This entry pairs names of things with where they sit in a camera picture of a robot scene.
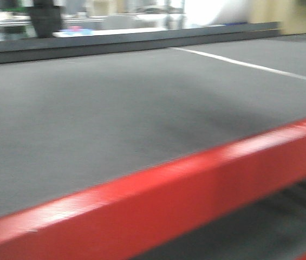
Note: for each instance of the red metal shelf beam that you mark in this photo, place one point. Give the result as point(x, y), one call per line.
point(128, 216)

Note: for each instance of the grey rear shelf rail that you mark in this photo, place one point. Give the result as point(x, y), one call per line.
point(34, 49)

